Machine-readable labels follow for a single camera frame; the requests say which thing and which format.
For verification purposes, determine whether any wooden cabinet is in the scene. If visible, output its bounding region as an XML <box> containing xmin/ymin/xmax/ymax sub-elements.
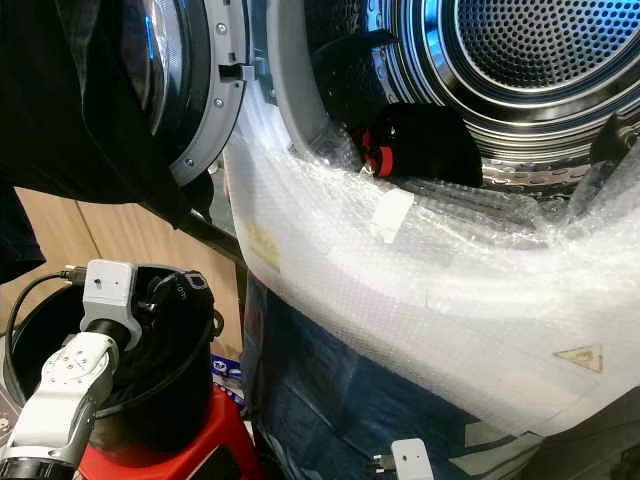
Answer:
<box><xmin>0</xmin><ymin>185</ymin><xmax>247</xmax><ymax>351</ymax></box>

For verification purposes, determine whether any blue white printed pack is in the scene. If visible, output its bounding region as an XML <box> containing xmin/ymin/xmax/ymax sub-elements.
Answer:
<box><xmin>208</xmin><ymin>350</ymin><xmax>247</xmax><ymax>407</ymax></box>

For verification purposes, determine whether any black plastic bucket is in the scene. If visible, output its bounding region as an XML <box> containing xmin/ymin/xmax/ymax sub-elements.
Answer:
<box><xmin>3</xmin><ymin>262</ymin><xmax>227</xmax><ymax>453</ymax></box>

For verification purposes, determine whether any yellow rectangular label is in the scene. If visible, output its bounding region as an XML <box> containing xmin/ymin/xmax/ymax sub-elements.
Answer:
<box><xmin>249</xmin><ymin>221</ymin><xmax>284</xmax><ymax>271</ymax></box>

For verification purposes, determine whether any red plastic stool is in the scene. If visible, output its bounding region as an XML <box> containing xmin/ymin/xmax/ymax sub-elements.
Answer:
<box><xmin>78</xmin><ymin>385</ymin><xmax>264</xmax><ymax>480</ymax></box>

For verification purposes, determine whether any washer panel with blue film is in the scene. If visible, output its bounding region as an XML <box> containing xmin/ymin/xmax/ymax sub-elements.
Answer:
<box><xmin>238</xmin><ymin>275</ymin><xmax>576</xmax><ymax>480</ymax></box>

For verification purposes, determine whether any round washer door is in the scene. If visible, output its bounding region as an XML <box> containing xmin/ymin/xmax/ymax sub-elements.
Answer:
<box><xmin>120</xmin><ymin>0</ymin><xmax>257</xmax><ymax>189</ymax></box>

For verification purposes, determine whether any white tape piece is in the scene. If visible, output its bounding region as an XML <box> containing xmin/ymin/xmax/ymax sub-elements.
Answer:
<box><xmin>370</xmin><ymin>187</ymin><xmax>417</xmax><ymax>245</ymax></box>

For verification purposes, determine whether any black hanging garment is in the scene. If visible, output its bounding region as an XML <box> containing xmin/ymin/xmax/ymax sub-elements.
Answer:
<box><xmin>0</xmin><ymin>0</ymin><xmax>217</xmax><ymax>286</ymax></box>

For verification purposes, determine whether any grey rubber door gasket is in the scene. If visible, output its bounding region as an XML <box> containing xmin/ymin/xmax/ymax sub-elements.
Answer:
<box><xmin>265</xmin><ymin>0</ymin><xmax>373</xmax><ymax>169</ymax></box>

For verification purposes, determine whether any clear bubble wrap sheet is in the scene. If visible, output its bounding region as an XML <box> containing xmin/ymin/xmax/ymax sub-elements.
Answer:
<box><xmin>223</xmin><ymin>95</ymin><xmax>640</xmax><ymax>439</ymax></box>

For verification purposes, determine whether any black garment with red print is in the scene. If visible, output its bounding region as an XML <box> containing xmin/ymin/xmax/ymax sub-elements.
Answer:
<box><xmin>358</xmin><ymin>100</ymin><xmax>487</xmax><ymax>191</ymax></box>

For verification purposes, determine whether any yellow triangle warning sticker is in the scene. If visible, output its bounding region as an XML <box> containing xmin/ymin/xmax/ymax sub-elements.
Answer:
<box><xmin>553</xmin><ymin>344</ymin><xmax>605</xmax><ymax>374</ymax></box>

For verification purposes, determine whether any perforated steel washer drum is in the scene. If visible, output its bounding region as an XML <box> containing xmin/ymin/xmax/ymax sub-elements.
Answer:
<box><xmin>365</xmin><ymin>0</ymin><xmax>640</xmax><ymax>193</ymax></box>

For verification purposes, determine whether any black cloth strip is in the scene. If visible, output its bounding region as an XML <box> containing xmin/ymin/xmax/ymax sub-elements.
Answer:
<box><xmin>588</xmin><ymin>108</ymin><xmax>640</xmax><ymax>173</ymax></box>

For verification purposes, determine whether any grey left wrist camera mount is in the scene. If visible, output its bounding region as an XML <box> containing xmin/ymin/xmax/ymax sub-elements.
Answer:
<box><xmin>81</xmin><ymin>258</ymin><xmax>144</xmax><ymax>351</ymax></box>

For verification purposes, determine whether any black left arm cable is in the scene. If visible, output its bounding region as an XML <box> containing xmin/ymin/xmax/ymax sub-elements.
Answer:
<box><xmin>6</xmin><ymin>265</ymin><xmax>86</xmax><ymax>406</ymax></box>

